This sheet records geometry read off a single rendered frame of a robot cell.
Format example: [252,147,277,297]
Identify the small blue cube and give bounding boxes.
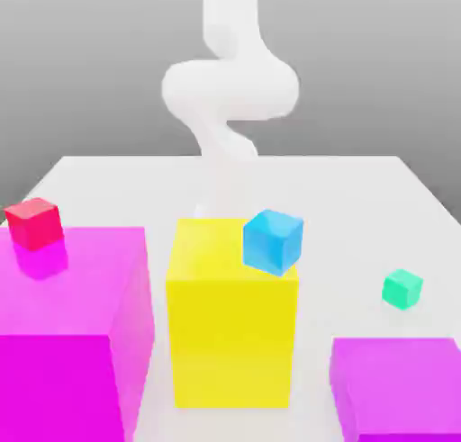
[241,208,304,278]

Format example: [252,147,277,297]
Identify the small green cube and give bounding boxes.
[381,267,424,311]

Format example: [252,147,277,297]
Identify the small red cube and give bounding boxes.
[3,196,65,252]

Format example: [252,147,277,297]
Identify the large yellow box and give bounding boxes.
[165,217,300,410]

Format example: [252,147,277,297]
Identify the large magenta box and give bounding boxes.
[0,226,156,442]

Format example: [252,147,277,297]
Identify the large purple box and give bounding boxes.
[329,336,461,442]

